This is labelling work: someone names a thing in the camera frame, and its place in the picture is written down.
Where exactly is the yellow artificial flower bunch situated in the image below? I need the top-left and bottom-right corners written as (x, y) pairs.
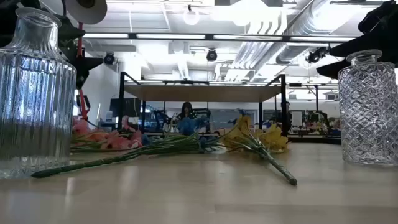
top-left (221, 114), bottom-right (299, 187)

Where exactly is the person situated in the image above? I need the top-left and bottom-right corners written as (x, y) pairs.
top-left (176, 101), bottom-right (198, 121)

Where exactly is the ribbed clear glass vase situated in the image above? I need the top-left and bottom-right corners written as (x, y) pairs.
top-left (0, 6), bottom-right (77, 180)

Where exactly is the white globe pendant lamp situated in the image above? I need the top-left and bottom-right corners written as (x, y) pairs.
top-left (183, 4), bottom-right (201, 26)

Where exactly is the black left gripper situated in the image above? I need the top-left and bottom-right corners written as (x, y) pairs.
top-left (0, 0), bottom-right (86, 60)

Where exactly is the black computer monitor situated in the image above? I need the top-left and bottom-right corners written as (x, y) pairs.
top-left (109, 97), bottom-right (142, 118)

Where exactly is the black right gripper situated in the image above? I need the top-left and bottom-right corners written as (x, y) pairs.
top-left (317, 0), bottom-right (398, 80)

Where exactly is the diamond-cut clear glass vase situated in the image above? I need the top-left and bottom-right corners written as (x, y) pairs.
top-left (337, 49), bottom-right (398, 166)

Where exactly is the wooden shelf with black legs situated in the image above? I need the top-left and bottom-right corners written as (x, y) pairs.
top-left (117, 71), bottom-right (289, 138)

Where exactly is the red desk lamp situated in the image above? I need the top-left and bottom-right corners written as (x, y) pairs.
top-left (64, 0), bottom-right (108, 122)

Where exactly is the pink purple artificial flower bunch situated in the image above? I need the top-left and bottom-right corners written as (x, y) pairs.
top-left (70, 115), bottom-right (150, 154)

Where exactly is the black overhead light bar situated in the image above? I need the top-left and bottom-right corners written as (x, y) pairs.
top-left (81, 32), bottom-right (363, 44)

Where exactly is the blue artificial flower bunch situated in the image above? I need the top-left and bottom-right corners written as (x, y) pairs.
top-left (30, 108), bottom-right (249, 179)

